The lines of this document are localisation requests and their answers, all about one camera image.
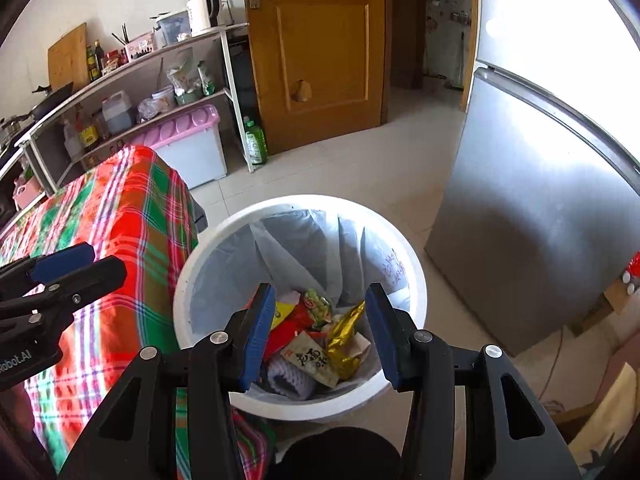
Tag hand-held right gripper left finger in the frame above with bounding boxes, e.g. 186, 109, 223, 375
57, 282, 277, 480

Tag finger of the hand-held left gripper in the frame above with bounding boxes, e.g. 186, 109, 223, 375
0, 241, 96, 306
0, 255, 128, 343

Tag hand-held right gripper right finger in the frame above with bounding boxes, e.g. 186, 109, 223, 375
364, 282, 583, 480

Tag red plastic wrapper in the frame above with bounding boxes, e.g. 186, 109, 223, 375
262, 305, 313, 361

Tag yellow snack packet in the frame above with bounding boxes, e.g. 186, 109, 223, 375
270, 301, 301, 331

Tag gold foil wrapper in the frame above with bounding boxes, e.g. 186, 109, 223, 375
325, 301, 368, 381

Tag white foam fruit net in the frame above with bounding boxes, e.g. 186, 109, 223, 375
267, 355, 321, 401

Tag brown snack packet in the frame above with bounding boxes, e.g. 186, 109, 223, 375
280, 330, 341, 388

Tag grey plastic bin liner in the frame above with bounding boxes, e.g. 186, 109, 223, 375
187, 208, 413, 403

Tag green snack packet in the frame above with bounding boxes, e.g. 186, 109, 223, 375
302, 288, 333, 331

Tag white round trash bin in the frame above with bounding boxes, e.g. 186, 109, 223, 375
172, 194, 428, 423

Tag red green plaid tablecloth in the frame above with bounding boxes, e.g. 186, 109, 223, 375
0, 145, 278, 480

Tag pink plastic basket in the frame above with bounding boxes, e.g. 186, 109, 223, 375
12, 175, 45, 211

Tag white plastic bottle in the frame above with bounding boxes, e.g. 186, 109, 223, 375
62, 119, 85, 161

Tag yellow label sauce bottle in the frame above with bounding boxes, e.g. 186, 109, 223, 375
76, 105, 100, 153

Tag steel cooking pot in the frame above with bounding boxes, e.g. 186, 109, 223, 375
0, 114, 33, 148

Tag pink lid storage box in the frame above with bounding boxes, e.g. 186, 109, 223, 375
127, 105, 227, 191

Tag translucent oil jug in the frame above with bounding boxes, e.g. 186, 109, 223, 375
101, 91, 136, 136

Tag black wok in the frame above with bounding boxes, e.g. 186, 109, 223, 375
31, 81, 75, 116

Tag crumpled clear plastic bag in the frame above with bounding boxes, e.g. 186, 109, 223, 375
136, 99, 163, 123

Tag clear plastic jar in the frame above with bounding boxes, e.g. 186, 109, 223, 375
151, 86, 177, 111

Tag silver refrigerator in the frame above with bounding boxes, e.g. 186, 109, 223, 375
424, 0, 640, 358

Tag green plastic bottle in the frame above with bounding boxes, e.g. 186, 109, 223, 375
242, 116, 269, 166

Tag wooden cutting board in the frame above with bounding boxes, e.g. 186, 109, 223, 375
47, 22, 90, 92

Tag plastic food bags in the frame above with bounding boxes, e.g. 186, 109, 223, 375
166, 57, 217, 98

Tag white shelf rack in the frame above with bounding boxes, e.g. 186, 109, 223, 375
0, 22, 256, 221

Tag cardboard box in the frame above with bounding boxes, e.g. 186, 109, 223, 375
570, 275, 640, 336

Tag pink chopstick box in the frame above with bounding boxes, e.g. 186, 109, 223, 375
125, 32, 157, 63

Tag printed yellow cloth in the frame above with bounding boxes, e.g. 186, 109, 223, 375
567, 360, 640, 480

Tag clear plastic container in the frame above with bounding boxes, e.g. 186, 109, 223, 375
154, 11, 192, 46

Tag red bottles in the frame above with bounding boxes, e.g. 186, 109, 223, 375
620, 250, 640, 296

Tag white electric kettle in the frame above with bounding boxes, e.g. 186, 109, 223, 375
187, 0, 222, 36

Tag broom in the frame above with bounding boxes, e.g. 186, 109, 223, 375
447, 30, 466, 93

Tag wooden door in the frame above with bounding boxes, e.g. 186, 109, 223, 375
241, 0, 388, 157

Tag power cable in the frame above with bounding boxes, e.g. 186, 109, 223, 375
537, 325, 566, 411

